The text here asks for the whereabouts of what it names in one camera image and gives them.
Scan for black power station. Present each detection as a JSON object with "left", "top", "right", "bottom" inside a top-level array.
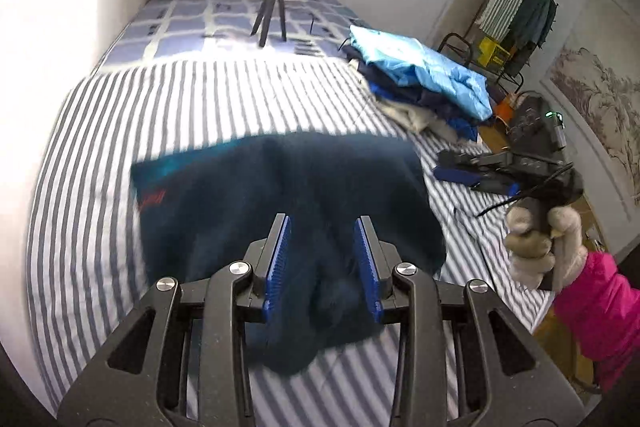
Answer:
[{"left": 505, "top": 91, "right": 569, "bottom": 158}]

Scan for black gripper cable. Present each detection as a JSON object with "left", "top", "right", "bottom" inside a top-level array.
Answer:
[{"left": 475, "top": 162, "right": 576, "bottom": 219}]

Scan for royal blue folded garment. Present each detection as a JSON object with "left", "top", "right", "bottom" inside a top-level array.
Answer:
[{"left": 446, "top": 116, "right": 482, "bottom": 144}]

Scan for striped blanket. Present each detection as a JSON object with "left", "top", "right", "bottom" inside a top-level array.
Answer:
[{"left": 25, "top": 57, "right": 558, "bottom": 427}]

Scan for yellow box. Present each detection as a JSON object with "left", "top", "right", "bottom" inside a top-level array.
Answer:
[{"left": 477, "top": 36, "right": 511, "bottom": 70}]

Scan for orange object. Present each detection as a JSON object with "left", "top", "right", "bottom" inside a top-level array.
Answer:
[{"left": 494, "top": 92, "right": 523, "bottom": 128}]

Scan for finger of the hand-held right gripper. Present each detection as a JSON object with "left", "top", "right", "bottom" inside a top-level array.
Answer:
[
  {"left": 433, "top": 149, "right": 517, "bottom": 186},
  {"left": 470, "top": 177, "right": 522, "bottom": 198}
]

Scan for blue checked bed sheet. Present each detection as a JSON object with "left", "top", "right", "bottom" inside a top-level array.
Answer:
[{"left": 97, "top": 0, "right": 367, "bottom": 72}]

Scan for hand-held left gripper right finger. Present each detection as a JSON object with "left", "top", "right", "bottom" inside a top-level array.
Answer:
[{"left": 352, "top": 215, "right": 587, "bottom": 427}]

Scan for black metal chair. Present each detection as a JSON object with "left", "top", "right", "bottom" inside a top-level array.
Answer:
[{"left": 438, "top": 32, "right": 526, "bottom": 94}]

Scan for teal plaid fleece garment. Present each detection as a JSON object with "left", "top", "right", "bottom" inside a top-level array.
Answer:
[{"left": 129, "top": 132, "right": 447, "bottom": 378}]

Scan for person's right hand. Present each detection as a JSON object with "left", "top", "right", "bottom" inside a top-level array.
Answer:
[{"left": 504, "top": 206, "right": 592, "bottom": 293}]

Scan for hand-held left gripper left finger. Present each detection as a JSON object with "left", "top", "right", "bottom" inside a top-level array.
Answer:
[{"left": 57, "top": 213, "right": 292, "bottom": 427}]

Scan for light blue jacket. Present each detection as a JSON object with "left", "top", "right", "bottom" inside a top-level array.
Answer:
[{"left": 348, "top": 24, "right": 494, "bottom": 122}]

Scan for green hanging clothes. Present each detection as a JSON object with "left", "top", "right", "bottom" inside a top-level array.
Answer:
[{"left": 506, "top": 0, "right": 559, "bottom": 58}]

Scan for landscape wall painting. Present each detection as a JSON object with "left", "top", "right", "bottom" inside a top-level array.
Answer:
[{"left": 540, "top": 0, "right": 640, "bottom": 204}]

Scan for navy folded garment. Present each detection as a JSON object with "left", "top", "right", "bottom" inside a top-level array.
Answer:
[{"left": 367, "top": 57, "right": 482, "bottom": 128}]

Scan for beige folded garment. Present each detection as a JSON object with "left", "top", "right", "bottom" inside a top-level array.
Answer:
[{"left": 375, "top": 99, "right": 458, "bottom": 142}]

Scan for black tripod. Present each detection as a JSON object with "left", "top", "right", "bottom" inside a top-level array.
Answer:
[{"left": 250, "top": 0, "right": 289, "bottom": 48}]

